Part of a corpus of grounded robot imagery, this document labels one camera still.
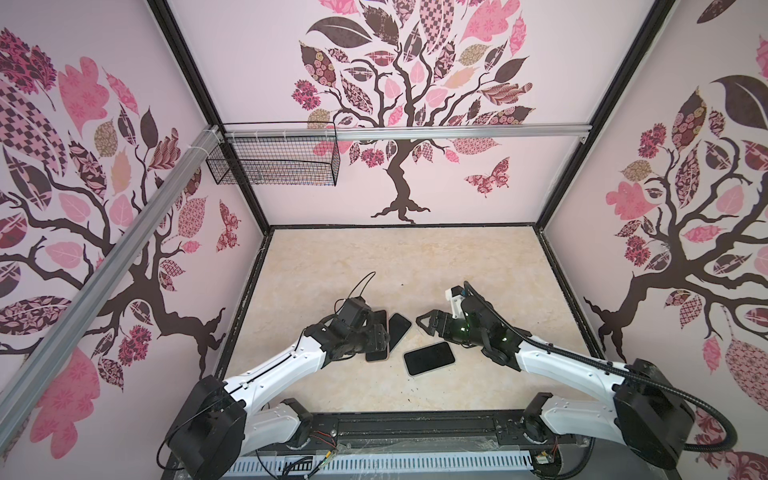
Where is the black corrugated cable conduit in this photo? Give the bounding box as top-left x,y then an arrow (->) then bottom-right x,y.
463,281 -> 739,454

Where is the white slotted cable duct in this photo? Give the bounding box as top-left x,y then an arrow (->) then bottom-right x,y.
224,451 -> 533,479

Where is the aluminium rail wall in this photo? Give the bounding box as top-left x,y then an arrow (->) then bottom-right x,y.
225,123 -> 592,141
1,125 -> 221,448

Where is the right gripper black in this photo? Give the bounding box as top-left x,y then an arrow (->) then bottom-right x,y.
415,310 -> 487,348

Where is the middle black smartphone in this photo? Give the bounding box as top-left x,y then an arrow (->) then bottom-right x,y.
389,313 -> 412,353

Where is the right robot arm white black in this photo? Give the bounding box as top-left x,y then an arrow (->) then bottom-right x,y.
416,288 -> 694,470

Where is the right black smartphone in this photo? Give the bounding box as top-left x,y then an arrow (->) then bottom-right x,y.
403,342 -> 456,377

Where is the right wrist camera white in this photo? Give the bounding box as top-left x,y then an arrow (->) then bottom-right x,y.
445,286 -> 466,320

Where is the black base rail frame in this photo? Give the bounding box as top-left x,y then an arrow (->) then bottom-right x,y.
161,407 -> 682,480

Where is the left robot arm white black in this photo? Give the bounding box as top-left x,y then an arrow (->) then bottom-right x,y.
162,297 -> 389,479

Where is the black wire basket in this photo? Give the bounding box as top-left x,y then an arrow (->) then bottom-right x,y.
206,120 -> 341,186

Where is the left camera thin black cable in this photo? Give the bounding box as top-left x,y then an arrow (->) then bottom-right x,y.
335,271 -> 377,316

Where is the black smartphone from pink case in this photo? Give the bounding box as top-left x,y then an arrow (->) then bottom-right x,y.
365,310 -> 389,362

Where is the aluminium rail back wall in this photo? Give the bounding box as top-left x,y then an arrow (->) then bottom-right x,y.
225,123 -> 592,141

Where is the aluminium rail left wall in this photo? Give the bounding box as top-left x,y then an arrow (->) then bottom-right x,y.
1,125 -> 221,448

